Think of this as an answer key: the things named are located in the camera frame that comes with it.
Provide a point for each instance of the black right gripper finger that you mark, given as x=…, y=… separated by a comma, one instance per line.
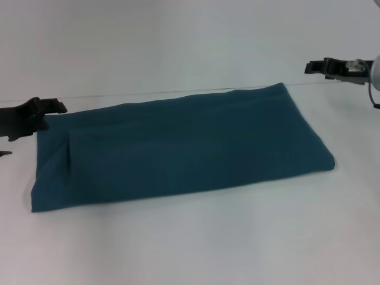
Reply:
x=316, y=67

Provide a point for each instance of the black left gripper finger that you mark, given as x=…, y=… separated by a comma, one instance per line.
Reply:
x=53, y=106

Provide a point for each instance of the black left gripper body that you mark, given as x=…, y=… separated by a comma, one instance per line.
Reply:
x=17, y=118

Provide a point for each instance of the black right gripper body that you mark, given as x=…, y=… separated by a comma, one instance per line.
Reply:
x=347, y=71

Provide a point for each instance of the teal blue t-shirt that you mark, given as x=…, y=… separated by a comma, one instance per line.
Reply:
x=178, y=145

